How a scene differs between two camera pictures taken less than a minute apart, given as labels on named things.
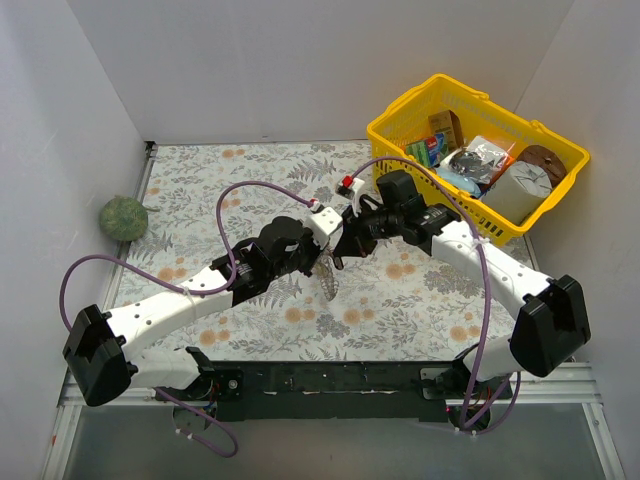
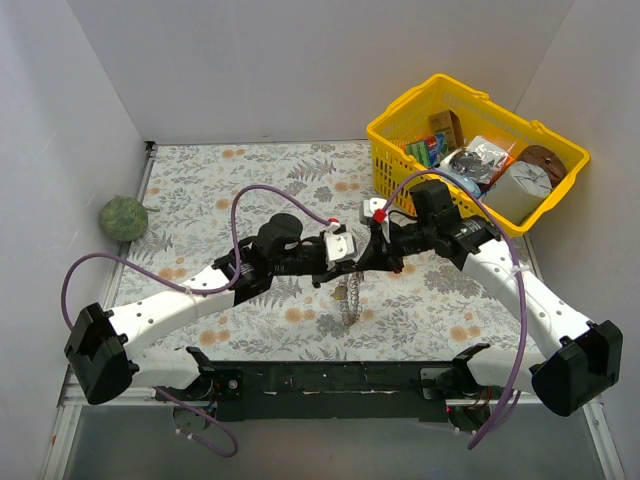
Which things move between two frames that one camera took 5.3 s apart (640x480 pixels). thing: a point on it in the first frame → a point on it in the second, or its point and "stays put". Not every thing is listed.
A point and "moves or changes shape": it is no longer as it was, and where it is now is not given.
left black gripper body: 307,255 stays put
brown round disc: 547,160 stays put
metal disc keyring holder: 323,269 moves or changes shape
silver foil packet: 480,158 stays put
